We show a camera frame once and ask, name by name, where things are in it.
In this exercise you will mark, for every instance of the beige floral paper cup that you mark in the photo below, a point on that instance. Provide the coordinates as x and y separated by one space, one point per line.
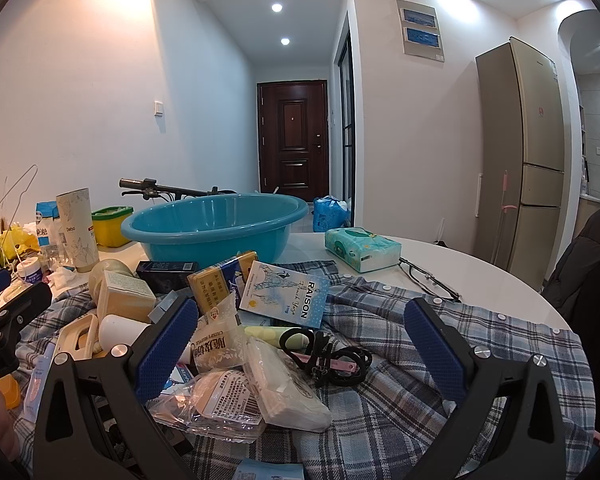
77 230

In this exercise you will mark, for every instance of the white wall bar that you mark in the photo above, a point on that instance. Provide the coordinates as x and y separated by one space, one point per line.
477 195

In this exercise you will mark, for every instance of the light blue cigarette box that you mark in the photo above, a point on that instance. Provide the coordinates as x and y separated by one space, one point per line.
285 295

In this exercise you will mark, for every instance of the cream phone case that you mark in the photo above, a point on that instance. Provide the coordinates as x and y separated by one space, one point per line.
72 327

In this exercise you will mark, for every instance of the green tissue pack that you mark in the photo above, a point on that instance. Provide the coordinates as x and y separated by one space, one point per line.
362 250

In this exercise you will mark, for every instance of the grey wall panel box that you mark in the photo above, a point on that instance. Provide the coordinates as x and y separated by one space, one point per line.
420 30

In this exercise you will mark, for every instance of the light blue label packet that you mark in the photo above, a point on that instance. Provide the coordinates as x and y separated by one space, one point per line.
270 471

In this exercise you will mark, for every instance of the yellow plastic bag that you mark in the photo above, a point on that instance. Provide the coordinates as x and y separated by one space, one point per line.
15 240

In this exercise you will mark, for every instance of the black framed glass door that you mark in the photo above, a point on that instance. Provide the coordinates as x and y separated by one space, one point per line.
350 85

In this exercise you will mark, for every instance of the dark navy box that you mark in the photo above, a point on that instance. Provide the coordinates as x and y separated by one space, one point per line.
165 272

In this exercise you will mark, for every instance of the blue plastic bag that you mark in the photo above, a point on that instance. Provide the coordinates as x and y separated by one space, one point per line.
330 215

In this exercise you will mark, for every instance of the pale green tube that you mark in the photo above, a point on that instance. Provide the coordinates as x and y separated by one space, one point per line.
275 336

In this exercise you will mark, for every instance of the blue white sugar bag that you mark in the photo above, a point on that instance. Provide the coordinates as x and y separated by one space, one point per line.
45 222

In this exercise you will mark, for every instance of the orange plastic lid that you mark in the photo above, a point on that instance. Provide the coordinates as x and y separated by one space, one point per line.
7 392

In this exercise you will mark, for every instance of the person's left hand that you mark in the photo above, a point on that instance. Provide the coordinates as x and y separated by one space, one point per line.
2 427

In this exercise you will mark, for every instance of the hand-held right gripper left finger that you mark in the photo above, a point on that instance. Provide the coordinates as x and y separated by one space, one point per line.
167 350

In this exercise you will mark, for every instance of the clear plastic box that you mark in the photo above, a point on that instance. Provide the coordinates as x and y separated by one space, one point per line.
22 290

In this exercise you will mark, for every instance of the cream carton box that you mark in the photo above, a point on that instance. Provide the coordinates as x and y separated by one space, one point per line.
125 295

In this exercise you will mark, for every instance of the grey blue box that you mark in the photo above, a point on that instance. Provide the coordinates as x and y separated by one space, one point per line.
167 305

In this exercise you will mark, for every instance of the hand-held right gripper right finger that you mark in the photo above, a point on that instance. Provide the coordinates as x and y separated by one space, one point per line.
435 350

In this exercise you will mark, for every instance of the gold yellow box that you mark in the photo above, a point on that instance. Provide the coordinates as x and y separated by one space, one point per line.
220 280

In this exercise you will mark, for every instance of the tan refrigerator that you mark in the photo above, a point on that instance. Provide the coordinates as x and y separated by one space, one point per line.
520 150

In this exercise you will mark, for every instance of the brown entrance door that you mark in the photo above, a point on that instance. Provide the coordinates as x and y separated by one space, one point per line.
292 140

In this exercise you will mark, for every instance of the white wall switch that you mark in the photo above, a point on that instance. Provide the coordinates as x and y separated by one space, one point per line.
159 109

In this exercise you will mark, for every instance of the white blue tube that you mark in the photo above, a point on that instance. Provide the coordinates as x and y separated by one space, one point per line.
40 385

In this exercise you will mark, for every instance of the yellow tub with green lid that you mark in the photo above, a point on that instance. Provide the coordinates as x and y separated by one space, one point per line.
110 227

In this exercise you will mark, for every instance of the brown curved item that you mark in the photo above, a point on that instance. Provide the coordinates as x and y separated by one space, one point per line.
2 225

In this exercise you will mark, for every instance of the pink hair clip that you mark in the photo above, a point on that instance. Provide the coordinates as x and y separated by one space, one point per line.
340 365

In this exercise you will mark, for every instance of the black eyeglasses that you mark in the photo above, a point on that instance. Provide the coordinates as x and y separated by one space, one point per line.
427 280

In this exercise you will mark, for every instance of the white crumpled tissue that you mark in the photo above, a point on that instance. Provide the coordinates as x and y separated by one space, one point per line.
67 277

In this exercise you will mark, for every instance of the olive round jar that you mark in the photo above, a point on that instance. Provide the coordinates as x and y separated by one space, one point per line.
105 267

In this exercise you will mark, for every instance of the dark jacket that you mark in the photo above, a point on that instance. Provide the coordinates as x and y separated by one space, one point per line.
585 270

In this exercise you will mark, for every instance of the white plastic bottle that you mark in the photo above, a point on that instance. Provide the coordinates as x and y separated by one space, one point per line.
122 332

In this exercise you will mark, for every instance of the white jar with blue label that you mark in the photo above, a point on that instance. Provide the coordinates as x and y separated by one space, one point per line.
31 270

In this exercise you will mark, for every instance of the white printed snack pack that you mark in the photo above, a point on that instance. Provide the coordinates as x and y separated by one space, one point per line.
220 345

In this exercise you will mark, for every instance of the clear round pastry packet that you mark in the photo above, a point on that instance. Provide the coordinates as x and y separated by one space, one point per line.
220 400

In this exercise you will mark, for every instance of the clear plastic packet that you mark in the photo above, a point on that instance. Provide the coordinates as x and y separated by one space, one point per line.
57 255

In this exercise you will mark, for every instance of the blue plastic basin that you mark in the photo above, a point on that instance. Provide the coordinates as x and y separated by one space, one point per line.
210 230

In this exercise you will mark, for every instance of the white tissue packet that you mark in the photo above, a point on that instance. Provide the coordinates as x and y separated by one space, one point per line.
285 390

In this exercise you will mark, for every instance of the blue plaid shirt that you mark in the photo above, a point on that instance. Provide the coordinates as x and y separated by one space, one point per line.
505 350

